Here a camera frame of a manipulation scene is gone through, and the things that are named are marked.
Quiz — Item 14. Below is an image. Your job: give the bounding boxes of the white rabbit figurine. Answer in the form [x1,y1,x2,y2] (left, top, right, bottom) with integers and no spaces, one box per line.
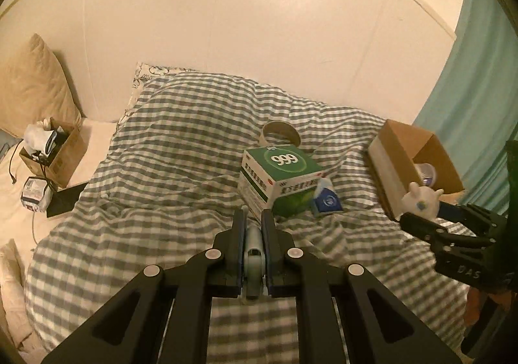
[401,182,444,220]

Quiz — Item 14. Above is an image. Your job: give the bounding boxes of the pale blue stapler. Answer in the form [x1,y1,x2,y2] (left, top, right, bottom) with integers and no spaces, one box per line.
[242,224,266,304]

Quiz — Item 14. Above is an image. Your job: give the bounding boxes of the blue white tissue pack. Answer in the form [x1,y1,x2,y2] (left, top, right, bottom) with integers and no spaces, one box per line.
[310,178,343,217]

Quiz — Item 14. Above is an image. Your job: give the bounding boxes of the green white medicine box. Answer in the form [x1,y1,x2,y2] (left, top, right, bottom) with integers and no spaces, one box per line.
[238,145,324,219]

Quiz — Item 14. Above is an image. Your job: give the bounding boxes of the brown cardboard tape ring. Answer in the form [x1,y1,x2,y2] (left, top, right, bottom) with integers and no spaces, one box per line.
[258,120,303,148]

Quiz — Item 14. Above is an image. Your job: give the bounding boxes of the large open cardboard box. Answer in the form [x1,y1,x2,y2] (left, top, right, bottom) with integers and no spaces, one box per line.
[367,119,465,220]

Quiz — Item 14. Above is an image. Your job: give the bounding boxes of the green curtain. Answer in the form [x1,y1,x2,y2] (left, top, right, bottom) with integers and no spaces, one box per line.
[414,0,517,213]

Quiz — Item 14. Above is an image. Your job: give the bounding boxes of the black notebook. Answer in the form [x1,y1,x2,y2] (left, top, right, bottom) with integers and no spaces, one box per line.
[46,182,87,218]

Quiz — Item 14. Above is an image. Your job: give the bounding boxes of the white bed sheet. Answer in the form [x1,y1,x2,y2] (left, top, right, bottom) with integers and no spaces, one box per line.
[0,117,119,353]

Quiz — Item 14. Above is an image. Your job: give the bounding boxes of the white charger box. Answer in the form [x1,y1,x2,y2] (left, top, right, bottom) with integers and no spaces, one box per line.
[20,176,53,212]

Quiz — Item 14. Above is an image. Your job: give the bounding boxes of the small cluttered cardboard box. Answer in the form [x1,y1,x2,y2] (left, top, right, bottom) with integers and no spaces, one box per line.
[19,118,87,188]

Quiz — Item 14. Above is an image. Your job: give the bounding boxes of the white patterned pillow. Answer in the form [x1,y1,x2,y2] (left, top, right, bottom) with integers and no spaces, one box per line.
[117,62,191,127]

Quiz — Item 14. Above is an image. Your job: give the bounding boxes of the beige pillow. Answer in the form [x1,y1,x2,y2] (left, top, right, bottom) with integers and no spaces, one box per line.
[1,34,82,138]

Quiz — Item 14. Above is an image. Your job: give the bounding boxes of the black cable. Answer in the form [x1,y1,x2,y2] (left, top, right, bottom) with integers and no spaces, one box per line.
[7,138,54,243]

